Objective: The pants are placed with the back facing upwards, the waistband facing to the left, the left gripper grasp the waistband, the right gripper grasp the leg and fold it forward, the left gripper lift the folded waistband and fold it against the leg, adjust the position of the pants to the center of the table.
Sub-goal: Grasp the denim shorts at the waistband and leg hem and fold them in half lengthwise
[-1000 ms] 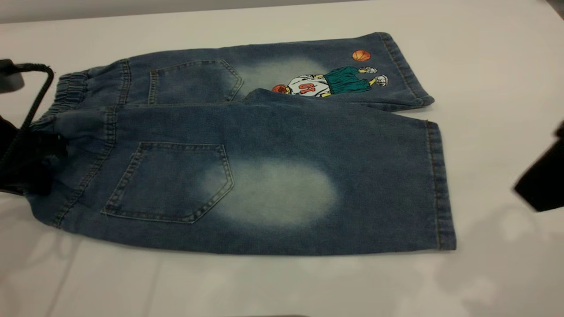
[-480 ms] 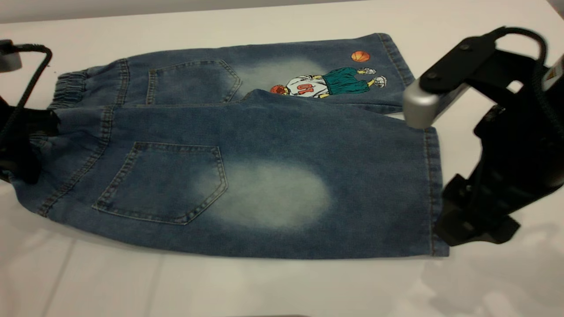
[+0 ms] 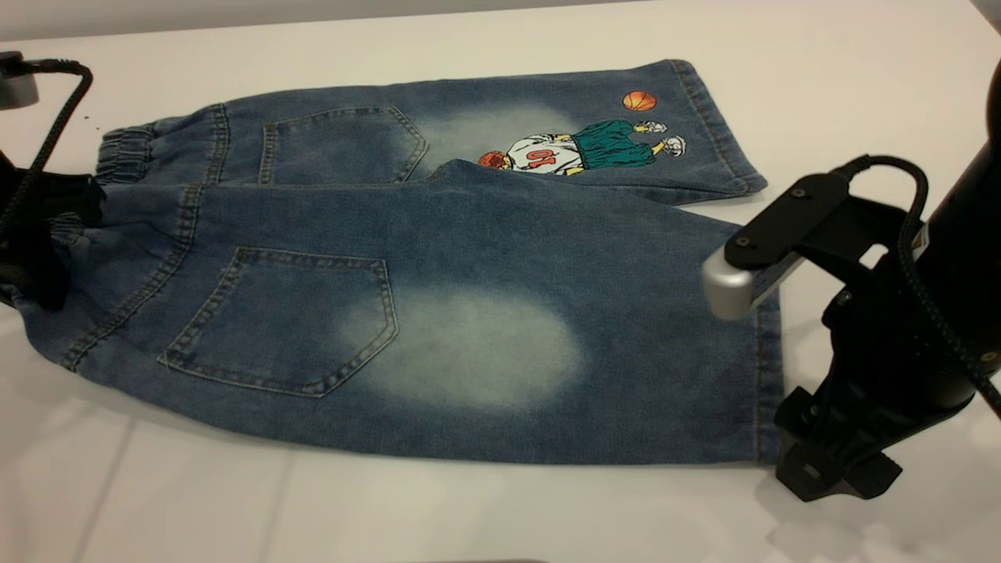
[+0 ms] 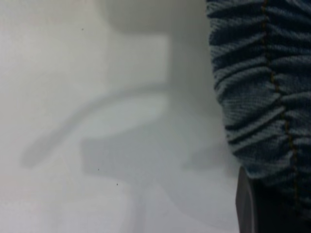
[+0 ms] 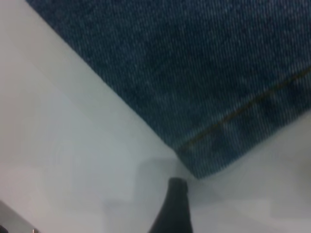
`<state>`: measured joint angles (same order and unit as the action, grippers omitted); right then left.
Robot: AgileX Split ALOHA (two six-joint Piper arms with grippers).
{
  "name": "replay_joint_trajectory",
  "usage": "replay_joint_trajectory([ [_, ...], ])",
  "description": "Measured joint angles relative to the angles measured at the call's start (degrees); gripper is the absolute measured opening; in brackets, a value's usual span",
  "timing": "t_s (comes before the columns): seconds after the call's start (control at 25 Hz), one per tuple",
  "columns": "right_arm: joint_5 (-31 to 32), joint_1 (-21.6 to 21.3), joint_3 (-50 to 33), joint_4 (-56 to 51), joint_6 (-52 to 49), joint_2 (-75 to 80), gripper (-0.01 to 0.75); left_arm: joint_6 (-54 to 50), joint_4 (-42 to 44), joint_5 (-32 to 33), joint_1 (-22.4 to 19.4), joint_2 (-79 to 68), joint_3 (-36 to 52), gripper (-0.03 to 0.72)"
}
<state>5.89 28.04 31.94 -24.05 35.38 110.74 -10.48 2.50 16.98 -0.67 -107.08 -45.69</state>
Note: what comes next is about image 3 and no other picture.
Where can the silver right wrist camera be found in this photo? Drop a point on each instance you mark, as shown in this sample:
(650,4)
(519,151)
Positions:
(731,289)

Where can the blue denim kids pants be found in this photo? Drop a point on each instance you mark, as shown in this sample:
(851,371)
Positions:
(438,313)

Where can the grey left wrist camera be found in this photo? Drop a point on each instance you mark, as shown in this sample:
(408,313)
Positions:
(14,82)

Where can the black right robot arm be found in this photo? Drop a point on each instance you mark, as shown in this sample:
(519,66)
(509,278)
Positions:
(970,195)

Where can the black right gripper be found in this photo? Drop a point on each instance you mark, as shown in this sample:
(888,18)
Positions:
(899,352)

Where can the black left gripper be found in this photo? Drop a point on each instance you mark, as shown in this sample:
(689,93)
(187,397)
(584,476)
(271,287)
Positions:
(17,203)

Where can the black right camera mount bracket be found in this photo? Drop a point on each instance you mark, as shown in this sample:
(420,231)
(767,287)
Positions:
(782,215)

